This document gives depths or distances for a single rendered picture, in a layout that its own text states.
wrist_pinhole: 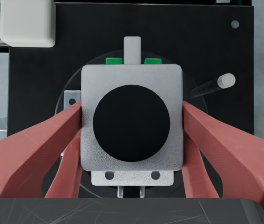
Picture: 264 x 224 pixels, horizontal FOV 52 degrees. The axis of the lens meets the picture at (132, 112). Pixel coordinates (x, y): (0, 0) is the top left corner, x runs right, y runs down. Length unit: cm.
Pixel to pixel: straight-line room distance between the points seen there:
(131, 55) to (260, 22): 19
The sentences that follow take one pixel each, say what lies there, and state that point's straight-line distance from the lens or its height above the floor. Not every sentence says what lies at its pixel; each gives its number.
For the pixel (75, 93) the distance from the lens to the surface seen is 23.
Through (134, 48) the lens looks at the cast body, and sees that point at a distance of 16.
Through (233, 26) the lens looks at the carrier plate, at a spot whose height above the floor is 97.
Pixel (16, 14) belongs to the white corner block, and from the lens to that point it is 28.
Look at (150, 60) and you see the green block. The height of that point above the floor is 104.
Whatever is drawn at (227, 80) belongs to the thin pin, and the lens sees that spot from 17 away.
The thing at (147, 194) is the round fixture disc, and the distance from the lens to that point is 25.
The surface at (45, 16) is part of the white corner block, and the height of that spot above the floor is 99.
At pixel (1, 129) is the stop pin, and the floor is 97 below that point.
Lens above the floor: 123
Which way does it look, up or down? 88 degrees down
